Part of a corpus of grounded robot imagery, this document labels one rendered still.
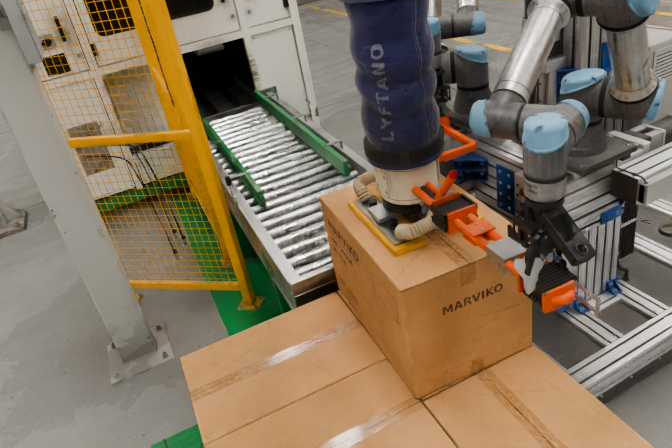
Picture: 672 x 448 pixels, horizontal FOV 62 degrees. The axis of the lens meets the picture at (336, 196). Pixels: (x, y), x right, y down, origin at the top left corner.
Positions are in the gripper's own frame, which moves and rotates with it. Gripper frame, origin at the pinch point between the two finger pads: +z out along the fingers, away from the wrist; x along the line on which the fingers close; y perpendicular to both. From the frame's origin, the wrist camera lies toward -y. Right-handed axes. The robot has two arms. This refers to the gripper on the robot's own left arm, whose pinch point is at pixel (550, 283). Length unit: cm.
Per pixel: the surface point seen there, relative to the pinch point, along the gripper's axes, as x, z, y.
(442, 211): 3.8, -1.3, 35.2
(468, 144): -23, -1, 65
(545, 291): 3.8, -1.9, -3.1
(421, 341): 16.4, 32.4, 30.0
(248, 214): 38, 48, 158
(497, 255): 3.5, -0.9, 12.8
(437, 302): 10.5, 21.6, 29.9
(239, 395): 66, 53, 59
